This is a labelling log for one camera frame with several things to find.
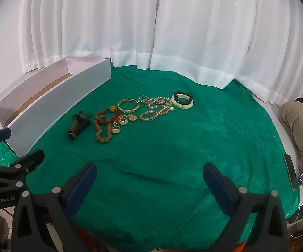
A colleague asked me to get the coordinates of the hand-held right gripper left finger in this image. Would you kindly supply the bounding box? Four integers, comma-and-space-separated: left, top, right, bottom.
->
10, 162, 98, 252

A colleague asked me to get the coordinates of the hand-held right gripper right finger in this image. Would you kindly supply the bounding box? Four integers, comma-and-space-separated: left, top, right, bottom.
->
202, 162, 290, 252

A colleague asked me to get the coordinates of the wooden bead bracelet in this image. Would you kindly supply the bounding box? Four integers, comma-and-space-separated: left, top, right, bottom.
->
94, 119, 114, 144

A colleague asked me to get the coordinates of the long white cardboard box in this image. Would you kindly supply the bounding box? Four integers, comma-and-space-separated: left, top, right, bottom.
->
0, 56, 111, 156

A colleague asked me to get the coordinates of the red bead bracelet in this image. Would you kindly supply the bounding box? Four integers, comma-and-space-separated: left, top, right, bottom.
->
96, 106, 121, 125

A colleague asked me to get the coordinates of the gold bangle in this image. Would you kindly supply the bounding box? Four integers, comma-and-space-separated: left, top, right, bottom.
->
118, 98, 139, 113

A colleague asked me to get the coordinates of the white jade bangle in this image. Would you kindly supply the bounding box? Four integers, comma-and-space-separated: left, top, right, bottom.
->
171, 96, 194, 110

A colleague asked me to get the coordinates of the golden pearl necklace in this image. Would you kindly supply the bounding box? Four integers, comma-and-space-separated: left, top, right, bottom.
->
139, 102, 174, 122

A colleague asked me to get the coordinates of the black bead bracelet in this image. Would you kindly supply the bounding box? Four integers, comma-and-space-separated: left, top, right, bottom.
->
174, 91, 194, 104

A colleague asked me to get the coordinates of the silver chain gold pendant necklace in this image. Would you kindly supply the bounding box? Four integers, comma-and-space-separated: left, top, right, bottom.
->
139, 95, 168, 108

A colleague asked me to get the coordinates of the green velvet cloth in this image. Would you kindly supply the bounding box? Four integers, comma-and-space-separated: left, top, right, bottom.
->
0, 63, 303, 252

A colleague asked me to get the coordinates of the dark smartphone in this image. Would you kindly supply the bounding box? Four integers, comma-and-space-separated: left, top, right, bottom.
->
283, 153, 301, 191

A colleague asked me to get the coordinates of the white curtain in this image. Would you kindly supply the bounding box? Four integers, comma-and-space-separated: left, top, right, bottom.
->
17, 0, 303, 105

